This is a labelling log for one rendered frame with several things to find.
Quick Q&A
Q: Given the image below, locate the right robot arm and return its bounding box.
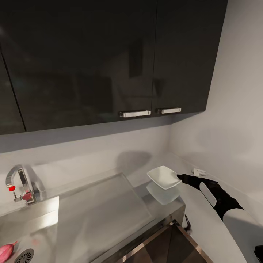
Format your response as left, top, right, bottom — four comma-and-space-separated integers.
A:
177, 168, 263, 263

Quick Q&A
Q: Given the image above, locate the vidalia onion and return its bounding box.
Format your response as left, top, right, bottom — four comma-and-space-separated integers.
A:
0, 242, 16, 263

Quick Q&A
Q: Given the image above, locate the bowl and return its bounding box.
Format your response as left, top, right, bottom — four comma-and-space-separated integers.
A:
147, 166, 182, 191

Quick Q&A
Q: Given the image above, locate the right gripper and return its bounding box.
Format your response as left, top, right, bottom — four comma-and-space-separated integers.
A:
177, 174, 199, 188

